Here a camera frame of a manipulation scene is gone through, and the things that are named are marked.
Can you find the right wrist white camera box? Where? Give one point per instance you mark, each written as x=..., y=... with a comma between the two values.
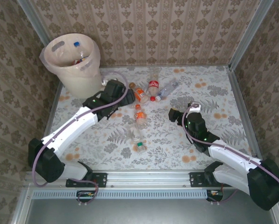
x=195, y=107

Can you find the small bottle green cap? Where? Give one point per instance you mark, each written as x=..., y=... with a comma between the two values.
x=141, y=148

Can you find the aluminium mounting rail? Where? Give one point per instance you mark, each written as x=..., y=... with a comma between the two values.
x=148, y=178

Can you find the orange label bottle brown cap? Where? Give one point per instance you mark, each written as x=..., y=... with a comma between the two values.
x=141, y=94

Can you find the aluminium frame post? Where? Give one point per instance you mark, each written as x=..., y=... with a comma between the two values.
x=30, y=14
x=251, y=32

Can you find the grey metal panel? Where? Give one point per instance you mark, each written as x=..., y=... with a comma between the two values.
x=141, y=212

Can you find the red label cola bottle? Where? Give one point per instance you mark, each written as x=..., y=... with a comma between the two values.
x=153, y=85

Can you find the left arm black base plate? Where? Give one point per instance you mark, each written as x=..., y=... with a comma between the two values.
x=99, y=179

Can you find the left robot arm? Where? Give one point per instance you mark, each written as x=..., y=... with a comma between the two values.
x=66, y=130

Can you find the crushed clear bottle white cap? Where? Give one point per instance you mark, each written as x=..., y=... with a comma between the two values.
x=168, y=88

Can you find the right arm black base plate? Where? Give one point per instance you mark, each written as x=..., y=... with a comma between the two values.
x=196, y=179

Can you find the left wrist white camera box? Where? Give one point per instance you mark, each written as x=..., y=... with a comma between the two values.
x=104, y=81

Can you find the floral patterned table cover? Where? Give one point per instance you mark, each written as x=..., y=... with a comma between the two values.
x=167, y=144

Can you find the clear unlabelled plastic bottle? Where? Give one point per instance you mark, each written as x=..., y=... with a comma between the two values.
x=135, y=133

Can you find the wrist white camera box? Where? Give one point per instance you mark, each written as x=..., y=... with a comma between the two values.
x=104, y=81
x=195, y=107

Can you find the white plastic waste bin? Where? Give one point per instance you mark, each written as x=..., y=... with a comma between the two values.
x=80, y=81

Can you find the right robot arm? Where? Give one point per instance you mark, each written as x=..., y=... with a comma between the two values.
x=232, y=158

